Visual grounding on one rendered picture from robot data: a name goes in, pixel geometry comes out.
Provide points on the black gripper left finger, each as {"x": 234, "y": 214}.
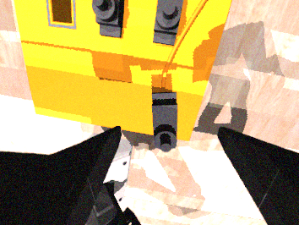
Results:
{"x": 68, "y": 181}

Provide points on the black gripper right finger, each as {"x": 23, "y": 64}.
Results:
{"x": 269, "y": 172}

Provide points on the yellow flat deck plate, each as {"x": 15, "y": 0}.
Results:
{"x": 99, "y": 61}

